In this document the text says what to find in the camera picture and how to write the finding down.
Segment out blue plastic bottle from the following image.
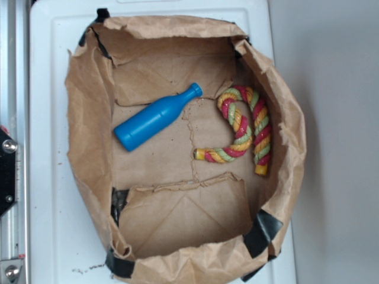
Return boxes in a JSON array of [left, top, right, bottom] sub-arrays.
[[114, 83, 203, 151]]

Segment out brown paper bag tray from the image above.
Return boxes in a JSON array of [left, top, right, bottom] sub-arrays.
[[65, 9, 307, 283]]

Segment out white plastic tray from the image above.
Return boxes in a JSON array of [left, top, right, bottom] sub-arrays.
[[28, 0, 298, 284]]

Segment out multicoloured twisted rope toy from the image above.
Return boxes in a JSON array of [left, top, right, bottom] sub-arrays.
[[194, 85, 272, 176]]

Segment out black metal bracket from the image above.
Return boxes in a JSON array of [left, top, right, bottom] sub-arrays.
[[0, 125, 18, 217]]

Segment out aluminium frame rail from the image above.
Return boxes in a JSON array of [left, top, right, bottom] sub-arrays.
[[1, 1, 31, 283]]

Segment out silver corner bracket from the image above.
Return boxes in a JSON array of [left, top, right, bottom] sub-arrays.
[[1, 259, 26, 284]]

